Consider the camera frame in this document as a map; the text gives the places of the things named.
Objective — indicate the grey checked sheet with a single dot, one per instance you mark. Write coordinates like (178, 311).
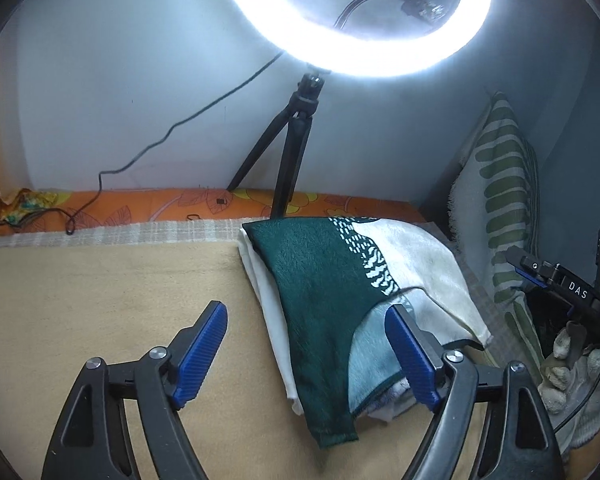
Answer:
(130, 232)

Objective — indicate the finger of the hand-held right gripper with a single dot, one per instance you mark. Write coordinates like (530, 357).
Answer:
(527, 265)

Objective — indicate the gooseneck phone holder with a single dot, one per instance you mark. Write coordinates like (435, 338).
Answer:
(360, 2)

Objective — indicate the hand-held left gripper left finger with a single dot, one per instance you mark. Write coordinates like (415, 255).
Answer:
(202, 355)

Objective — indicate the person's right hand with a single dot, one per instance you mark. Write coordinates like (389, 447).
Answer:
(575, 385)

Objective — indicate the green floral printed cloth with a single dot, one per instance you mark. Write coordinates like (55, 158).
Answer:
(325, 300)

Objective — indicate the black tripod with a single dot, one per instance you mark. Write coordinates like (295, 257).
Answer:
(290, 150)

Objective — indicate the orange floral bed sheet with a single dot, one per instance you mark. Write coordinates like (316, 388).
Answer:
(130, 205)

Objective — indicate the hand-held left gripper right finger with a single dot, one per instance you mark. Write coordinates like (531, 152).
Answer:
(410, 360)

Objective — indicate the green striped white pillow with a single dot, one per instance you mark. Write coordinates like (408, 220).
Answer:
(505, 185)

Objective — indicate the person's right forearm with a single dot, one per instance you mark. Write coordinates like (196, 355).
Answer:
(587, 457)

